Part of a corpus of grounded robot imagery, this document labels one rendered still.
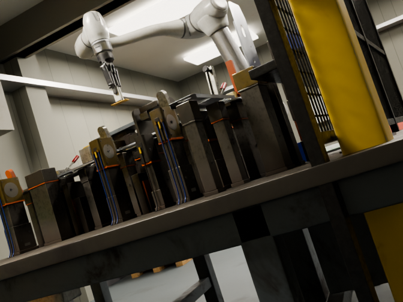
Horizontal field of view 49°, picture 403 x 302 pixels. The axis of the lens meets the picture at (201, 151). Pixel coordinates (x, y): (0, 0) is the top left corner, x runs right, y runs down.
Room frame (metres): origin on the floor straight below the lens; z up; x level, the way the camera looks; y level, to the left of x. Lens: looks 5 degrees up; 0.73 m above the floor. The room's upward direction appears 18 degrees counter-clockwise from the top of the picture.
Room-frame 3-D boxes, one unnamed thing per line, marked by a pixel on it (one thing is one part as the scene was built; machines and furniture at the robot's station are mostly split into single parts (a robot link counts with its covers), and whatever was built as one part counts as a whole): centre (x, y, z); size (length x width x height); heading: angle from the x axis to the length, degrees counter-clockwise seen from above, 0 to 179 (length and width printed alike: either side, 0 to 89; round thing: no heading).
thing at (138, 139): (1.67, 0.20, 0.84); 0.10 x 0.05 x 0.29; 150
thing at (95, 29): (2.04, 0.30, 1.61); 0.13 x 0.11 x 0.16; 35
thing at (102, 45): (2.03, 0.29, 1.50); 0.09 x 0.09 x 0.06
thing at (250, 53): (1.59, -0.28, 1.17); 0.12 x 0.01 x 0.34; 150
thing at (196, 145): (1.33, 0.00, 0.84); 0.05 x 0.05 x 0.29; 60
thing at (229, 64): (1.81, -0.22, 0.95); 0.03 x 0.01 x 0.50; 60
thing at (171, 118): (1.57, 0.10, 0.87); 0.12 x 0.07 x 0.35; 150
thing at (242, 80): (1.48, -0.23, 0.88); 0.08 x 0.08 x 0.36; 60
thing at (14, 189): (2.09, 0.95, 0.88); 0.14 x 0.09 x 0.36; 150
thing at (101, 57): (2.03, 0.29, 1.42); 0.08 x 0.07 x 0.09; 164
